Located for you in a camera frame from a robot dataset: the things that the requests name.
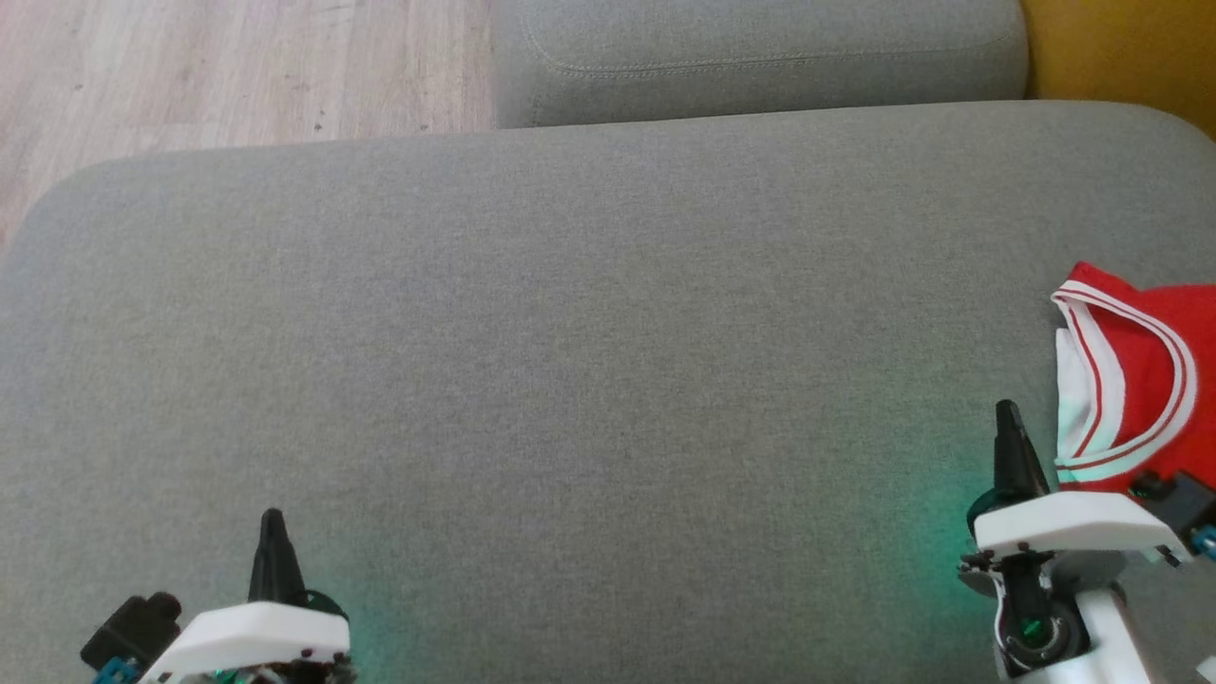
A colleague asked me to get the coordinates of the red and white jersey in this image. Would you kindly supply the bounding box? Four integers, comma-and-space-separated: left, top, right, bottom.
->
1050, 260, 1216, 496

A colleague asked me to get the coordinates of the grey seamed sofa cushion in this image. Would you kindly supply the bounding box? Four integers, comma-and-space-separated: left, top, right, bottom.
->
491, 0, 1031, 130

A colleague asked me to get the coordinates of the yellow sofa section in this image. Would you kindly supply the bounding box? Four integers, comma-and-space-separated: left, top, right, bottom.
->
1018, 0, 1216, 144

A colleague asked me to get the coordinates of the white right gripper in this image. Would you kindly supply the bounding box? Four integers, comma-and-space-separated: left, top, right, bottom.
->
957, 399, 1194, 577

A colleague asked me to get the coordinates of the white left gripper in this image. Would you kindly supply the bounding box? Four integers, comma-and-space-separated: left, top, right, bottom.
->
141, 507, 358, 684

